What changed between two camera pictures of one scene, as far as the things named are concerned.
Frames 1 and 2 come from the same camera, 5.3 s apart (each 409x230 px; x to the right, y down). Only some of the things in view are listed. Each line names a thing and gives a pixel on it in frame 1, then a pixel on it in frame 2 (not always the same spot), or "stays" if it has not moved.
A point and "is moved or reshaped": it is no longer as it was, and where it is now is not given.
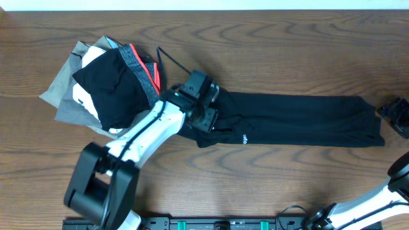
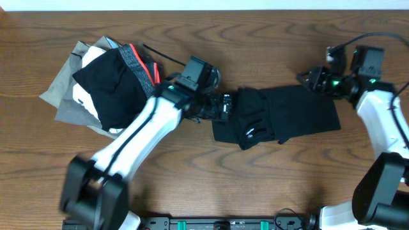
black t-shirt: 290,119 is moved or reshaped
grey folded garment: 61,94 stays
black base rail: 229,223 stays
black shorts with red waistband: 121,84 stays
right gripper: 395,110 → 315,82
